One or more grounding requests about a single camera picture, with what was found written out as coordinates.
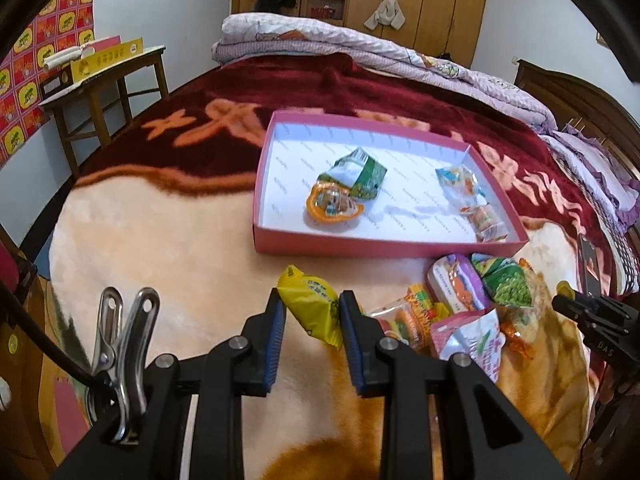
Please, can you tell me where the red chair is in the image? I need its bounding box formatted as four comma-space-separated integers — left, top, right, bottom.
0, 237, 38, 306

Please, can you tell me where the maroon floral blanket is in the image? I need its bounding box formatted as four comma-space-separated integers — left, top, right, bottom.
47, 52, 631, 480

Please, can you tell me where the wooden wardrobe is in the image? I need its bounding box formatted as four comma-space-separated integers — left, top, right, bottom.
231, 0, 491, 68

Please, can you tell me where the pink jelly drink pouch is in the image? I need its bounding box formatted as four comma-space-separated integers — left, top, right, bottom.
429, 307, 502, 386

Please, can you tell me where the orange noodle snack packet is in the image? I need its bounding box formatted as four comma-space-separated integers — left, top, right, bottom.
367, 284, 453, 351

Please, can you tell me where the folded purple quilt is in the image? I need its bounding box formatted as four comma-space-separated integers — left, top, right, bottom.
211, 12, 558, 133

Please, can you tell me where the purple frilled pillow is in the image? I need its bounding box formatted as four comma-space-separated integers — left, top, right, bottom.
545, 125, 640, 231

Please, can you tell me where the blue-edged clear snack packet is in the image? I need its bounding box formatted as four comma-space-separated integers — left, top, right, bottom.
435, 165, 488, 206

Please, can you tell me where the black smartphone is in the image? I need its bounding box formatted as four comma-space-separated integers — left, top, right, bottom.
576, 232, 602, 297

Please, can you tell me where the black cable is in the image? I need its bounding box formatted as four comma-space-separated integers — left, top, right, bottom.
0, 280, 111, 391

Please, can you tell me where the long yellow box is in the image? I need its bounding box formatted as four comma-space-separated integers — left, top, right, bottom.
69, 37, 146, 83

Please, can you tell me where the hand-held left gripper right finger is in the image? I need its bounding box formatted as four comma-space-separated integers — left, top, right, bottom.
339, 289, 571, 480

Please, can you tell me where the clear barcode snack packet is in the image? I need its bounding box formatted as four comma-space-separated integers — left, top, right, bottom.
462, 202, 510, 243

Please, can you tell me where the wooden side table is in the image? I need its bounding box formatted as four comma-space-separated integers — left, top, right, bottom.
39, 45, 171, 181

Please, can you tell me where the yellow snack packet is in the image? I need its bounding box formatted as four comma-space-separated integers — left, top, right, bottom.
277, 265, 346, 348

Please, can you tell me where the green pea snack packet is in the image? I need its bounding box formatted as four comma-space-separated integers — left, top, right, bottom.
471, 254, 541, 333

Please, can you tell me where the purple candy tin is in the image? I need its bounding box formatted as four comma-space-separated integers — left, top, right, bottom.
426, 254, 493, 313

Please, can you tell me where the metal spring clip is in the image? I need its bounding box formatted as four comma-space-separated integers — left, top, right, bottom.
85, 286, 162, 446

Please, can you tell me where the red yellow wall poster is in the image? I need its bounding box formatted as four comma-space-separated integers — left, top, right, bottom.
0, 0, 96, 166

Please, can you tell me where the pink cardboard box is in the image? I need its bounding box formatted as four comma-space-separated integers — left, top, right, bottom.
251, 111, 530, 259

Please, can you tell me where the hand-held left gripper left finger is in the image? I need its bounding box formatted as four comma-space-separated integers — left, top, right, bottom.
50, 287, 288, 480

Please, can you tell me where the wooden headboard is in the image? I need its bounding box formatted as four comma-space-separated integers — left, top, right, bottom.
515, 59, 640, 181

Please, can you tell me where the white paper roll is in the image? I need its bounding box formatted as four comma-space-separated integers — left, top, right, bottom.
42, 44, 96, 70

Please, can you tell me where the dark green snack packet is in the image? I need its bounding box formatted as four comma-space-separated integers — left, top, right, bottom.
316, 146, 388, 202

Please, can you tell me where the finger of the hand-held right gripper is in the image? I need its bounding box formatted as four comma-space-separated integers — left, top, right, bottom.
551, 292, 632, 335

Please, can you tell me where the orange jelly cup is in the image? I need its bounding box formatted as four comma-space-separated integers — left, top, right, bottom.
305, 182, 367, 224

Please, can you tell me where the white hanging towel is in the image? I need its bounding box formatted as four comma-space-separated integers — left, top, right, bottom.
363, 0, 407, 31

